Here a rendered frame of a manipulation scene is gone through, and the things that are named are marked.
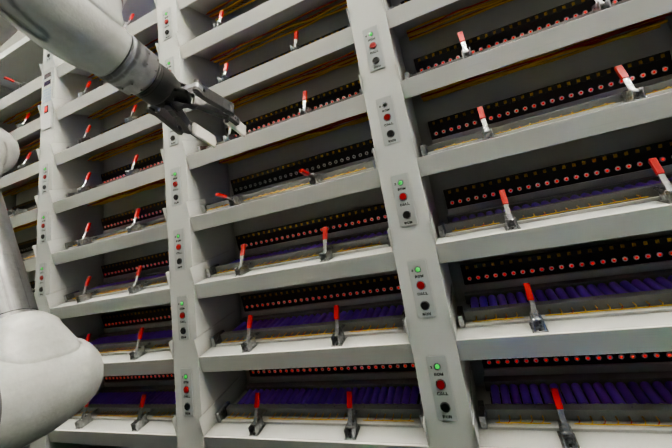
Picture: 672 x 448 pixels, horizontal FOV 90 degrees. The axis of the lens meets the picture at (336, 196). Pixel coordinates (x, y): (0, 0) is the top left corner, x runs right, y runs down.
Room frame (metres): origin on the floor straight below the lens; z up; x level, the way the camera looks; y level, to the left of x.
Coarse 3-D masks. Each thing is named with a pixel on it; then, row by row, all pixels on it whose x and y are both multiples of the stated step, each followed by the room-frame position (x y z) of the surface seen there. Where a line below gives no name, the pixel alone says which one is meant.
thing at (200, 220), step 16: (368, 160) 0.98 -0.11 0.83; (304, 176) 1.06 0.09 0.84; (352, 176) 0.82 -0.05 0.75; (368, 176) 0.80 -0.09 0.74; (288, 192) 0.88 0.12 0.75; (304, 192) 0.87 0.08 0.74; (320, 192) 0.86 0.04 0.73; (336, 192) 0.84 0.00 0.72; (352, 192) 0.83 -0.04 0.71; (192, 208) 1.02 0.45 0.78; (224, 208) 0.96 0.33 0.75; (240, 208) 0.94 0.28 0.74; (256, 208) 0.93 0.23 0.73; (272, 208) 0.91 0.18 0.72; (288, 208) 0.90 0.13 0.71; (192, 224) 1.02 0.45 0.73; (208, 224) 1.00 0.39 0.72
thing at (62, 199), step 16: (144, 160) 1.31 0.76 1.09; (160, 160) 1.29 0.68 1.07; (112, 176) 1.39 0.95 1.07; (128, 176) 1.11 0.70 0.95; (144, 176) 1.09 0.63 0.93; (160, 176) 1.07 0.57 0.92; (64, 192) 1.30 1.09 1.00; (80, 192) 1.22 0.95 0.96; (96, 192) 1.18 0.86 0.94; (112, 192) 1.15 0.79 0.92; (64, 208) 1.25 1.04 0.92
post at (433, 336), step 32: (352, 0) 0.78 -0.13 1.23; (352, 32) 0.79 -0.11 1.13; (384, 32) 0.76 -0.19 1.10; (384, 96) 0.77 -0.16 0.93; (416, 128) 0.89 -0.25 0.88; (384, 160) 0.78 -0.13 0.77; (416, 160) 0.76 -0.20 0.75; (384, 192) 0.79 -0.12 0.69; (416, 192) 0.76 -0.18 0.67; (416, 224) 0.77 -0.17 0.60; (416, 256) 0.77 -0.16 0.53; (448, 288) 0.83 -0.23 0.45; (416, 320) 0.78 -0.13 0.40; (448, 320) 0.76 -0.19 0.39; (416, 352) 0.79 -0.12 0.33; (448, 352) 0.76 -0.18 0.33
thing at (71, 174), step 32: (64, 96) 1.30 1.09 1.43; (64, 128) 1.30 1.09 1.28; (96, 128) 1.42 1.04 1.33; (96, 160) 1.42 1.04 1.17; (64, 224) 1.31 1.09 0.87; (96, 224) 1.42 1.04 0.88; (96, 256) 1.42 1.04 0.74; (64, 288) 1.31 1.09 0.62; (64, 320) 1.31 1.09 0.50; (96, 320) 1.42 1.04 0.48
